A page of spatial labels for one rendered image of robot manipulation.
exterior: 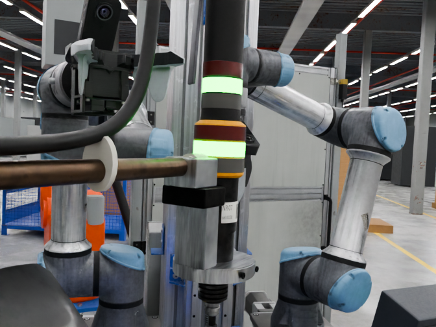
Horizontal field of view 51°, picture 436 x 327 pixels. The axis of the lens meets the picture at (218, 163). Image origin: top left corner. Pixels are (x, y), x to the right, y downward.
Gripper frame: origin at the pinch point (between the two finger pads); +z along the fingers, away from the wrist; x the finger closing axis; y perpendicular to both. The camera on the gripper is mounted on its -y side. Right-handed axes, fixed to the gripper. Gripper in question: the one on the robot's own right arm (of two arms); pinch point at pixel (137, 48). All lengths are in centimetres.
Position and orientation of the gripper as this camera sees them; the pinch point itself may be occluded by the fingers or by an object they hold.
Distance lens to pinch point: 54.0
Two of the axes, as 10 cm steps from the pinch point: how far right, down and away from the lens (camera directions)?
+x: -8.3, 0.0, -5.5
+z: 5.5, 0.6, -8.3
